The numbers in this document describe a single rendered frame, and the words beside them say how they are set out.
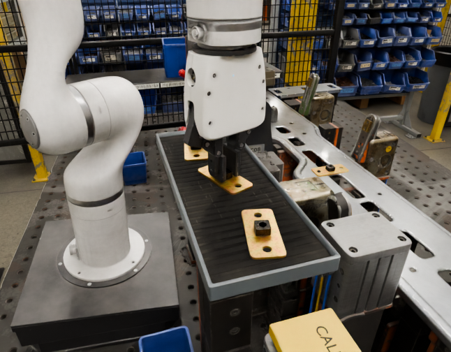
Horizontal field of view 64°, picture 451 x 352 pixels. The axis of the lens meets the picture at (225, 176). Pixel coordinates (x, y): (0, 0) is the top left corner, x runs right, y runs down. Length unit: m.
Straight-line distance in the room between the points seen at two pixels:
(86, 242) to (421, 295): 0.65
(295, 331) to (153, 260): 0.63
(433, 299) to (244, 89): 0.41
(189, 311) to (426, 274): 0.53
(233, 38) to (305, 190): 0.33
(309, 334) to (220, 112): 0.25
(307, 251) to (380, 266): 0.15
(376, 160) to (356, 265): 0.55
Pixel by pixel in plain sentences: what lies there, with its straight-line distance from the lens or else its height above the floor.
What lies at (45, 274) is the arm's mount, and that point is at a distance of 0.94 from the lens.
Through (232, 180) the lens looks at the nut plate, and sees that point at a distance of 0.50.
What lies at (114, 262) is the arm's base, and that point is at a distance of 0.90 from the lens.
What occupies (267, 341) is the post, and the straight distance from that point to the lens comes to 0.34.
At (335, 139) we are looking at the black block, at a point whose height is 0.95.
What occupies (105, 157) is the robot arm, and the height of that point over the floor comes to 1.08.
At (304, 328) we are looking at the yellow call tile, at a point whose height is 1.16.
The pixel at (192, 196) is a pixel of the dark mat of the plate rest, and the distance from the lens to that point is 0.47.
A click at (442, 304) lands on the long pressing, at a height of 1.00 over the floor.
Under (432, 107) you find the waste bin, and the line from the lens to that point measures 4.31.
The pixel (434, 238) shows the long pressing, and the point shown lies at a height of 1.00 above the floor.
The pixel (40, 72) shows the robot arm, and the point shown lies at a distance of 0.69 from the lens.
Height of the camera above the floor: 1.42
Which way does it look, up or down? 30 degrees down
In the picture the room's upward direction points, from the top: straight up
